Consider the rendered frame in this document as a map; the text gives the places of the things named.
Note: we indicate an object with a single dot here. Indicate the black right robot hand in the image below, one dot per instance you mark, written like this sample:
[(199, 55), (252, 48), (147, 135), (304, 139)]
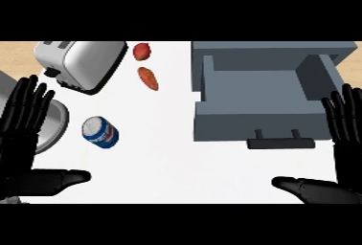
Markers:
[(346, 134)]

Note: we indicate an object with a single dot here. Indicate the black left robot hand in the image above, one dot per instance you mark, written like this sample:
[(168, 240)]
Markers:
[(21, 127)]

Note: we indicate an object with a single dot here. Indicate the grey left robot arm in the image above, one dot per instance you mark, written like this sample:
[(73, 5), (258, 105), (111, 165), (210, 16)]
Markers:
[(10, 200)]

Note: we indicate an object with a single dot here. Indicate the blue and white can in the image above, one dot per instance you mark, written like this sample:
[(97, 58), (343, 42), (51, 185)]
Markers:
[(101, 132)]

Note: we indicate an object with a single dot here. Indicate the grey open drawer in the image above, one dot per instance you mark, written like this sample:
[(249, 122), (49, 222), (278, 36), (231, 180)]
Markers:
[(264, 102)]

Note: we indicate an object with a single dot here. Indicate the grey metal bowl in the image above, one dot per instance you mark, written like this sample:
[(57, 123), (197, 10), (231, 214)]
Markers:
[(52, 124)]

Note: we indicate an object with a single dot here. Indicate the white toaster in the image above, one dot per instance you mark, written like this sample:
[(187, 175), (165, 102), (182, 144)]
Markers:
[(82, 65)]

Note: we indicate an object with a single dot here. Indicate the grey cabinet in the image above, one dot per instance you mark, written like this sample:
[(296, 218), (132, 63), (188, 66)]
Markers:
[(274, 49)]

